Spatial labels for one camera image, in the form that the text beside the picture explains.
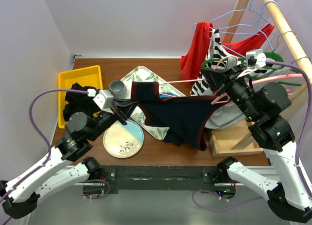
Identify grey tank top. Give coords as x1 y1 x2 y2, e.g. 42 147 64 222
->
205 57 290 129

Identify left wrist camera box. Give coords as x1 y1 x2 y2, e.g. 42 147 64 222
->
93 90 114 110

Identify thick pink plastic hanger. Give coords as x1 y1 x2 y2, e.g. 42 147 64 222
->
251 74 303 86

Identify grey ceramic mug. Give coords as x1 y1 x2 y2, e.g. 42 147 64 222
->
109 80 128 100

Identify yellow plastic bin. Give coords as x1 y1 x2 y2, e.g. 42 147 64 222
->
58 65 103 129

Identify wooden clothes rack frame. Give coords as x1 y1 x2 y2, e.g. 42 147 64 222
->
210 0 312 157

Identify blue dotted plate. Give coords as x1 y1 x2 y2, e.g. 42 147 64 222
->
159 93 178 98

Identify blue wire hanger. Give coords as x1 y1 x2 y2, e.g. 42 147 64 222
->
211 0 270 36
192 1 278 59

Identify green plastic hanger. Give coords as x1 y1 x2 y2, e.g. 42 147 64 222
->
201 52 301 87

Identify cream and blue plate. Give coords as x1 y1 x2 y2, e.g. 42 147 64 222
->
103 120 144 159

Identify blue wire hanger front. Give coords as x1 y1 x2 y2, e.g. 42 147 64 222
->
192 1 278 59

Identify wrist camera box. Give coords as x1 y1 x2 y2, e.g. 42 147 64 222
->
93 90 114 110
246 49 266 69

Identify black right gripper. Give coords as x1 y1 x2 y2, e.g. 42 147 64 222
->
202 61 261 120

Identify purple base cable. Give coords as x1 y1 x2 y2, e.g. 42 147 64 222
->
80 177 111 201
191 189 264 213

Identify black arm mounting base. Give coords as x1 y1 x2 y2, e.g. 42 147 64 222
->
73 164 237 195

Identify navy maroon-trimmed tank top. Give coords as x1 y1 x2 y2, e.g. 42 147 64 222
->
131 82 222 151

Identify leaf-patterned rectangular tray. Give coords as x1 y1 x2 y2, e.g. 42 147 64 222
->
121 66 185 140

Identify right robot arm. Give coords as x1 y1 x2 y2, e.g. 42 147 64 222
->
201 65 312 223

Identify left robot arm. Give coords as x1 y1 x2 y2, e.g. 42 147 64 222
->
0 100 138 219

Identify red tank top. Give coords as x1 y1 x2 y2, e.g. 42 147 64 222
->
180 22 274 80

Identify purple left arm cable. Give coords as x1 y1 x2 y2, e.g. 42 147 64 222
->
0 88 97 225

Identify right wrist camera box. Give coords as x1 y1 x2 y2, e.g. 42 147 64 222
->
246 49 266 69

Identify thin pink wire hanger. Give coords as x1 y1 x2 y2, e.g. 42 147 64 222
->
159 56 238 106

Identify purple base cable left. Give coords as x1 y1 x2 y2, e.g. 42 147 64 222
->
80 177 111 201

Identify black white striped tank top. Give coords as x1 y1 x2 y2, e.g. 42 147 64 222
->
190 28 283 97

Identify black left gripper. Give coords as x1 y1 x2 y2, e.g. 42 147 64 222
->
87 96 140 141

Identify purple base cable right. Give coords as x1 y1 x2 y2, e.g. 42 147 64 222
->
191 189 264 213

